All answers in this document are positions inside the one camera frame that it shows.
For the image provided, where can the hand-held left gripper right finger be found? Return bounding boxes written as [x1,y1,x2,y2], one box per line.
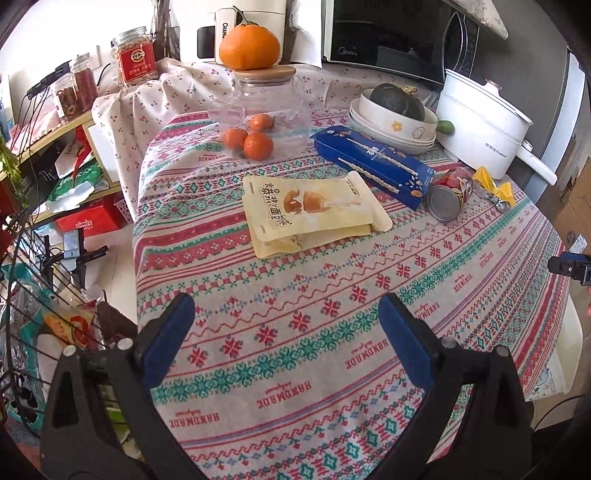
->
[369,292,536,480]

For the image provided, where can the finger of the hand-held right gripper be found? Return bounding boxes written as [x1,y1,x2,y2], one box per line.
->
[549,251,591,287]

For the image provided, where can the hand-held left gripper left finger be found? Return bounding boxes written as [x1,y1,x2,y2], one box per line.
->
[39,292,197,480]

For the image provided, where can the beige snack pouch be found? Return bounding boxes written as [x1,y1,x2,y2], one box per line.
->
[242,171,393,259]

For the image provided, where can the black wire basket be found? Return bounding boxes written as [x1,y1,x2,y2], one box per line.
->
[0,203,139,435]

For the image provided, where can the cardboard box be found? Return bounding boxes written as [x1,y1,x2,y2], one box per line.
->
[538,157,591,259]

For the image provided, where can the patterned tablecloth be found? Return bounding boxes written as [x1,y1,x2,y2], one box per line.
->
[131,108,583,480]

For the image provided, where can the yellow wrapper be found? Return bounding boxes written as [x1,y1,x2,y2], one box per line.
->
[472,166,517,213]

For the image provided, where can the black phone stand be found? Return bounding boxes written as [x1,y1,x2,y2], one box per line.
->
[34,228,109,296]

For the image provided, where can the red box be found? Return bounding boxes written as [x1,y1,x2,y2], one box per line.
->
[55,203,126,238]

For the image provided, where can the red drink can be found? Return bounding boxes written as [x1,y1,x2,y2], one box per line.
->
[426,167,474,223]

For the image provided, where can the white electric pot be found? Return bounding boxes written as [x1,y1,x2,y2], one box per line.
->
[434,68,557,185]

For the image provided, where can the grey refrigerator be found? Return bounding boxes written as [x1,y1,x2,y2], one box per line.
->
[480,28,591,195]

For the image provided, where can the green white package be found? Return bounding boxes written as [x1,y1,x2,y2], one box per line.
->
[46,161,109,201]

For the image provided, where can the blue carton box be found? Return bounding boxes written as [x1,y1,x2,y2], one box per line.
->
[310,126,437,210]

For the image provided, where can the white shallow dish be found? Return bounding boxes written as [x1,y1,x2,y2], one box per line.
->
[348,108,435,156]

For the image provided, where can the white bowl with flower print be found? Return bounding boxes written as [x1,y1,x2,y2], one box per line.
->
[358,88,439,139]

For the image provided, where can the stack of white bowls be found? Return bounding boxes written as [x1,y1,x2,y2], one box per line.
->
[349,99,437,149]

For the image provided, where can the wooden shelf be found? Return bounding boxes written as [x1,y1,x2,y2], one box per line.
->
[0,108,125,227]

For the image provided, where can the green plant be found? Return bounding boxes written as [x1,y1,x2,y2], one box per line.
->
[0,138,24,195]

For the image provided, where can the dark green squash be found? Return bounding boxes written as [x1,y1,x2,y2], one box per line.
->
[369,83,426,121]

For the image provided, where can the floral white cloth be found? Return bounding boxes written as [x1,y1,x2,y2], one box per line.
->
[91,60,444,222]

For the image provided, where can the spice jar with brown contents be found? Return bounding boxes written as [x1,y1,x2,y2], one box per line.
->
[51,74,80,123]

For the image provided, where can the glass jar with wooden lid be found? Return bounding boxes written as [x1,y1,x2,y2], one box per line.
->
[208,65,311,160]

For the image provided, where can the spice jar with red contents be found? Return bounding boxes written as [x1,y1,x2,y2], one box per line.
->
[69,53,100,100]

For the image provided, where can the floral microwave cover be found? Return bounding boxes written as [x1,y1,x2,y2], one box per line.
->
[443,0,509,40]

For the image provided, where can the red label glass jar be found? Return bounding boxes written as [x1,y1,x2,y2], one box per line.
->
[111,27,160,88]

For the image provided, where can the black microwave oven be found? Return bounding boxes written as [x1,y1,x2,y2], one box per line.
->
[321,0,481,88]

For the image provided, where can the large orange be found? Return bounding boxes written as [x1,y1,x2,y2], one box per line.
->
[218,23,281,71]

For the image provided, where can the dry dark branches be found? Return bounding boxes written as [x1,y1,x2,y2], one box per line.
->
[150,0,181,61]

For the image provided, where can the white kitchen appliance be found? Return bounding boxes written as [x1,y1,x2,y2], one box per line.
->
[179,0,289,65]

